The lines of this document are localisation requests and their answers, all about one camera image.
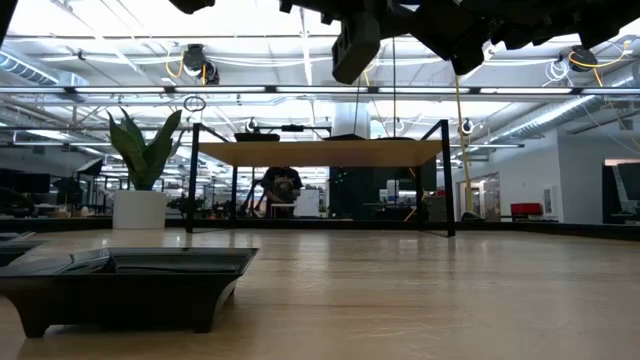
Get black aluminium table frame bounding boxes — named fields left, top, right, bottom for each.
left=0, top=215, right=640, bottom=243

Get white box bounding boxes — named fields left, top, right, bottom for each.
left=294, top=188, right=322, bottom=218

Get silver ventilation duct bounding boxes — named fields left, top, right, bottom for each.
left=492, top=62, right=640, bottom=142

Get yellow hanging cable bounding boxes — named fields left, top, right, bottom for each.
left=452, top=74, right=475, bottom=215

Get green plant in white pot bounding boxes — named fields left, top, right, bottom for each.
left=106, top=108, right=183, bottom=231

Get dark background monitor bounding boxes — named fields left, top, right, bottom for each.
left=11, top=172, right=52, bottom=196

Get black computer tower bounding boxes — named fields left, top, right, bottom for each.
left=328, top=167, right=377, bottom=220

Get black monitor screen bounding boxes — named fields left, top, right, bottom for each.
left=601, top=158, right=640, bottom=226

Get red storage box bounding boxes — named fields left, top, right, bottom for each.
left=509, top=202, right=545, bottom=218

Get wooden shelf riser black legs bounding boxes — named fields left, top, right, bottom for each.
left=184, top=118, right=457, bottom=238

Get black hanging cable ring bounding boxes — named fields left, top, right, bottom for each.
left=182, top=95, right=208, bottom=114

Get black ceiling cable reel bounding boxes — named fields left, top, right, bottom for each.
left=201, top=59, right=222, bottom=87
left=181, top=43, right=208, bottom=73
left=569, top=44, right=599, bottom=74

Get person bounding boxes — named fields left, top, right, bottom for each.
left=259, top=166, right=305, bottom=219

